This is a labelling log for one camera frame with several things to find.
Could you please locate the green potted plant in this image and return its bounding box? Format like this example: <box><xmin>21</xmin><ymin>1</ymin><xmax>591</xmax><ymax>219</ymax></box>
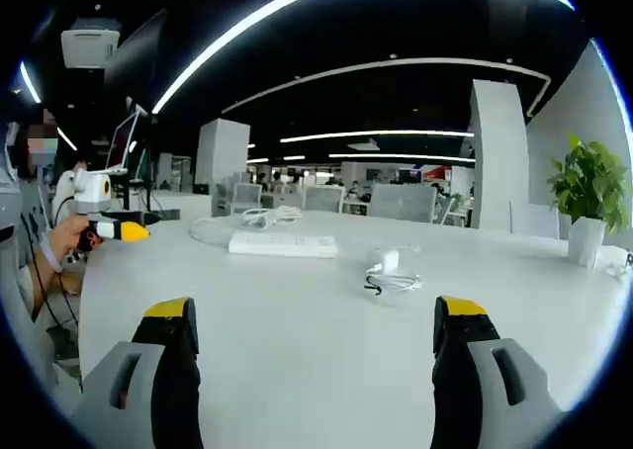
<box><xmin>546</xmin><ymin>131</ymin><xmax>633</xmax><ymax>268</ymax></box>

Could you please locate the laptop on raised stand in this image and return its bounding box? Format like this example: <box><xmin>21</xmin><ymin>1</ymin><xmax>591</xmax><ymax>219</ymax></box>
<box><xmin>105</xmin><ymin>108</ymin><xmax>149</xmax><ymax>211</ymax></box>

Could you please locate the white ceiling air conditioner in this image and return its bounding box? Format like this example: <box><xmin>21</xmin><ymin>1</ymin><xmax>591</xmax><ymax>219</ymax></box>
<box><xmin>59</xmin><ymin>17</ymin><xmax>123</xmax><ymax>70</ymax></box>

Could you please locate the person's left hand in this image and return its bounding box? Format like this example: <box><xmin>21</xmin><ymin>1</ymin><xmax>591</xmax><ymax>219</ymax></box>
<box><xmin>50</xmin><ymin>215</ymin><xmax>103</xmax><ymax>268</ymax></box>

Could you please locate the thin black cable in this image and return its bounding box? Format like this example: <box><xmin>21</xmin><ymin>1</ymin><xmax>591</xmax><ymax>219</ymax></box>
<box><xmin>29</xmin><ymin>194</ymin><xmax>84</xmax><ymax>394</ymax></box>

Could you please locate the white charger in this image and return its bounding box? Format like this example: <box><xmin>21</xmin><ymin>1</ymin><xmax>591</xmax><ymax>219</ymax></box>
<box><xmin>379</xmin><ymin>248</ymin><xmax>402</xmax><ymax>275</ymax></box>

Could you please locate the white desk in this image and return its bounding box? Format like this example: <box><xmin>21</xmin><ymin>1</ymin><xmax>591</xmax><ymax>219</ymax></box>
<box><xmin>77</xmin><ymin>205</ymin><xmax>633</xmax><ymax>449</ymax></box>

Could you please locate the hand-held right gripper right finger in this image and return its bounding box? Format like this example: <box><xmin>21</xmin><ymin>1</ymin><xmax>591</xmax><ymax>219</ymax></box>
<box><xmin>430</xmin><ymin>294</ymin><xmax>570</xmax><ymax>449</ymax></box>

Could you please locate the grey mesh office chair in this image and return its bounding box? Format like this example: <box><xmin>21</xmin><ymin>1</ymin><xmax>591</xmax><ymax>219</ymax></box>
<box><xmin>303</xmin><ymin>184</ymin><xmax>346</xmax><ymax>213</ymax></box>
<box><xmin>229</xmin><ymin>182</ymin><xmax>264</xmax><ymax>216</ymax></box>
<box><xmin>366</xmin><ymin>182</ymin><xmax>439</xmax><ymax>225</ymax></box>

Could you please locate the white wristband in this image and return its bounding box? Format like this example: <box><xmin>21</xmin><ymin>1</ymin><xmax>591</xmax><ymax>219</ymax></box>
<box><xmin>39</xmin><ymin>235</ymin><xmax>64</xmax><ymax>274</ymax></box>

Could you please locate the white power strip cable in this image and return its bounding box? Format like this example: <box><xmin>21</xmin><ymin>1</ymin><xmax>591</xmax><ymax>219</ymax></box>
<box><xmin>189</xmin><ymin>204</ymin><xmax>304</xmax><ymax>245</ymax></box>

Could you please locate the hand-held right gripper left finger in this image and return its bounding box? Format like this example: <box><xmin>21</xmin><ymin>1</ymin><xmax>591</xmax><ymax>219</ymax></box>
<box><xmin>68</xmin><ymin>296</ymin><xmax>205</xmax><ymax>449</ymax></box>

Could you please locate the white power strip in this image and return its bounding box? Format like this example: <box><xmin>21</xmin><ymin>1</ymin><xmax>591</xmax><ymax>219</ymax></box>
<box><xmin>227</xmin><ymin>230</ymin><xmax>339</xmax><ymax>259</ymax></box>

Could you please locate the person's torso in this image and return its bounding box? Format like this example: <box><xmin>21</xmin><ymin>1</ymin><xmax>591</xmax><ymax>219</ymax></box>
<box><xmin>0</xmin><ymin>122</ymin><xmax>85</xmax><ymax>401</ymax></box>

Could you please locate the white charger cable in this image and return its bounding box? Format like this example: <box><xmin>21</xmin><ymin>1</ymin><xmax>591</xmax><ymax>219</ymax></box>
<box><xmin>363</xmin><ymin>266</ymin><xmax>424</xmax><ymax>296</ymax></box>

